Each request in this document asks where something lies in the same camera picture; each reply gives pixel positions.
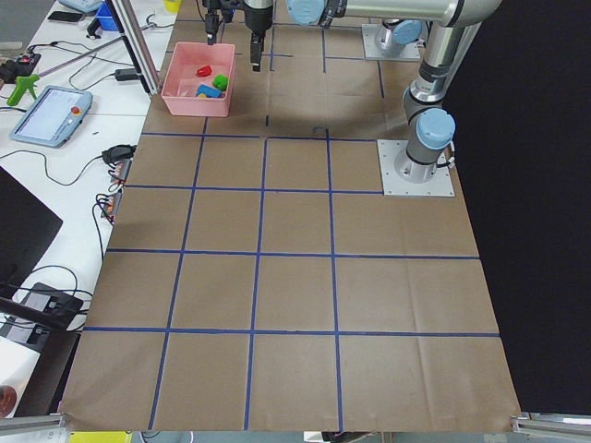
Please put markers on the green handled grabber tool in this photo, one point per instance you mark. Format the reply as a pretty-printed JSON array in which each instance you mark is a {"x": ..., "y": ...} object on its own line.
[{"x": 22, "y": 85}]

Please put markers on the aluminium frame post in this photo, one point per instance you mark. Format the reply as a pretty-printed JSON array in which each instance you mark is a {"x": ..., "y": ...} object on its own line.
[{"x": 137, "y": 48}]

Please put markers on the blue plastic bin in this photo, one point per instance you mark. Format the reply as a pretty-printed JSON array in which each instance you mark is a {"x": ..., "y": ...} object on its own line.
[{"x": 105, "y": 18}]

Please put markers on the black power adapter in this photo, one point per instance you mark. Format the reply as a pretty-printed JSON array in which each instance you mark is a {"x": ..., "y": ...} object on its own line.
[{"x": 127, "y": 74}]

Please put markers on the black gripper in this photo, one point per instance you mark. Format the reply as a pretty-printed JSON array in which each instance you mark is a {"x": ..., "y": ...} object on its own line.
[
  {"x": 211, "y": 23},
  {"x": 257, "y": 16}
]

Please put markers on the blue toy block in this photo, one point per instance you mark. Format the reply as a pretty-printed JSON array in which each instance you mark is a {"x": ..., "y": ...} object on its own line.
[{"x": 210, "y": 91}]

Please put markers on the green toy block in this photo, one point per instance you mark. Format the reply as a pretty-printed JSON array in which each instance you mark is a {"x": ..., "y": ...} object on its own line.
[{"x": 220, "y": 82}]

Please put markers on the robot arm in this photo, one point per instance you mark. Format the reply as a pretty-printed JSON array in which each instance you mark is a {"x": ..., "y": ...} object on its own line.
[
  {"x": 317, "y": 85},
  {"x": 305, "y": 13}
]

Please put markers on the pink plastic box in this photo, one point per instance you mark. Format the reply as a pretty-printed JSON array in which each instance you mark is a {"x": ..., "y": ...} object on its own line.
[{"x": 181, "y": 82}]

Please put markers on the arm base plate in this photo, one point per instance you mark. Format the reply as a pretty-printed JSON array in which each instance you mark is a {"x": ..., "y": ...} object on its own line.
[
  {"x": 401, "y": 177},
  {"x": 393, "y": 43}
]

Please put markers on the teach pendant tablet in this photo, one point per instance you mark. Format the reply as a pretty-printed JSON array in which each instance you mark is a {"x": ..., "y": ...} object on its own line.
[{"x": 53, "y": 117}]

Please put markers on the red toy block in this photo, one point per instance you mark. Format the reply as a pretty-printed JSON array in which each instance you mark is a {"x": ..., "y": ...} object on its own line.
[{"x": 204, "y": 71}]

